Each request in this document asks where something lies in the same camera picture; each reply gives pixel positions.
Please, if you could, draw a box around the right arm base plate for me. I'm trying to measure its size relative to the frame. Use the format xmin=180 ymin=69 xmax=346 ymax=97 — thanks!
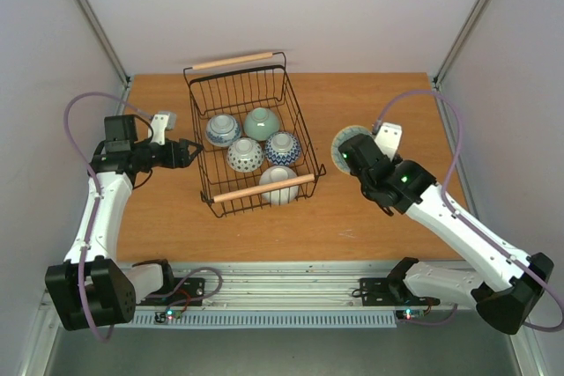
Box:
xmin=351 ymin=277 xmax=440 ymax=307

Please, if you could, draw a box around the controller board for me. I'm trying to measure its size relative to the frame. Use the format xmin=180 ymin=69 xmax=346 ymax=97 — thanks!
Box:
xmin=396 ymin=308 xmax=431 ymax=321
xmin=153 ymin=309 xmax=183 ymax=324

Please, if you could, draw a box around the white yellow bowl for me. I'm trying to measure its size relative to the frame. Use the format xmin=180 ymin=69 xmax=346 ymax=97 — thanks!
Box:
xmin=329 ymin=124 xmax=375 ymax=174

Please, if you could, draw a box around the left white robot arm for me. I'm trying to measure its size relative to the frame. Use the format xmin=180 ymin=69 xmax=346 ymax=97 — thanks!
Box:
xmin=45 ymin=112 xmax=203 ymax=331

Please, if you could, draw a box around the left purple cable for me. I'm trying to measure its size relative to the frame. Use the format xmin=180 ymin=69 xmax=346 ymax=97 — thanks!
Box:
xmin=63 ymin=92 xmax=153 ymax=344

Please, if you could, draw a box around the aluminium rail frame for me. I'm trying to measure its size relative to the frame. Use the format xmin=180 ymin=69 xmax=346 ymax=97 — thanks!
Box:
xmin=39 ymin=261 xmax=525 ymax=311

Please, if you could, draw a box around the left controller board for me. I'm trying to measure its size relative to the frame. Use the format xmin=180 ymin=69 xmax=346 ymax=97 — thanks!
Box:
xmin=153 ymin=309 xmax=183 ymax=324

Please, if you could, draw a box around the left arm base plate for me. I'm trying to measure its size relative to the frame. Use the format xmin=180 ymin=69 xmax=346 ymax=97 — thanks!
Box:
xmin=139 ymin=277 xmax=205 ymax=307

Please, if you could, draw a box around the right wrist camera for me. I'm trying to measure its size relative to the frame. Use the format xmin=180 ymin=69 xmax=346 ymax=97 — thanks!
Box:
xmin=374 ymin=122 xmax=403 ymax=160

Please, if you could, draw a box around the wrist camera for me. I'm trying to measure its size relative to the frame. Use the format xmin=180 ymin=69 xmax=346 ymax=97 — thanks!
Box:
xmin=149 ymin=111 xmax=176 ymax=145
xmin=374 ymin=122 xmax=403 ymax=160

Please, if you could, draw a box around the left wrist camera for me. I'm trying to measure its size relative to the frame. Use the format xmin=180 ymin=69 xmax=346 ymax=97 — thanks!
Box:
xmin=149 ymin=111 xmax=176 ymax=145

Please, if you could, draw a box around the red patterned bowl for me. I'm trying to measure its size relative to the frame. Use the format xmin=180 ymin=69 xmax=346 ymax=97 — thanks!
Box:
xmin=264 ymin=131 xmax=301 ymax=166

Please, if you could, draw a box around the blue floral bowl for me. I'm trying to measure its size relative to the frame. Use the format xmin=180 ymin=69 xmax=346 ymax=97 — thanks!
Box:
xmin=205 ymin=114 xmax=241 ymax=147

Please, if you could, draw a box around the pink patterned bowl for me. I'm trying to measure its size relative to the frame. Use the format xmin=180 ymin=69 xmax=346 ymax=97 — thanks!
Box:
xmin=226 ymin=137 xmax=264 ymax=173

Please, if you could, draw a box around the black wire dish rack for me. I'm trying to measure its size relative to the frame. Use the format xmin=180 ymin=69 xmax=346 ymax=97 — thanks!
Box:
xmin=183 ymin=51 xmax=326 ymax=218

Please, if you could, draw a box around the grey slotted cable duct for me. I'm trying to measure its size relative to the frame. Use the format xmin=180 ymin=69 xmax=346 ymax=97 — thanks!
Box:
xmin=128 ymin=310 xmax=397 ymax=330

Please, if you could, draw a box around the right controller board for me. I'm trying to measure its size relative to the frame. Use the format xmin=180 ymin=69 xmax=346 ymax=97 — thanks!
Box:
xmin=396 ymin=308 xmax=431 ymax=321

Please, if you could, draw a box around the celadon green bowl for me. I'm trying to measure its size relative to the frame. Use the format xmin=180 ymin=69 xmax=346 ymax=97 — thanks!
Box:
xmin=243 ymin=107 xmax=280 ymax=142

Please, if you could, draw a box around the plain white bowl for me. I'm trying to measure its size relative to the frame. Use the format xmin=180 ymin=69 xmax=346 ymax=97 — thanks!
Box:
xmin=258 ymin=165 xmax=301 ymax=206

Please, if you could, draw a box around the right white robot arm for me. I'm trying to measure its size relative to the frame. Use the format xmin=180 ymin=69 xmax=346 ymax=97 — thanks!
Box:
xmin=331 ymin=127 xmax=554 ymax=335

